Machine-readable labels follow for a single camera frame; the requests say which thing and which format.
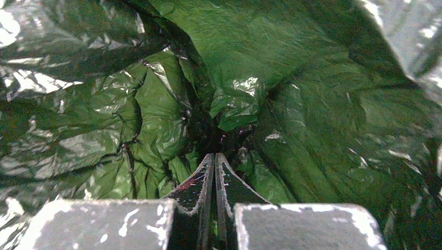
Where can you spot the black trash bag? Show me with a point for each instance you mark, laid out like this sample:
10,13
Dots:
311,102

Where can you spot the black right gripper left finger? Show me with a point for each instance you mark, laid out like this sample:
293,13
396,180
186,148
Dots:
191,225

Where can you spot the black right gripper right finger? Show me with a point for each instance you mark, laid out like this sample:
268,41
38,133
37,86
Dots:
230,189

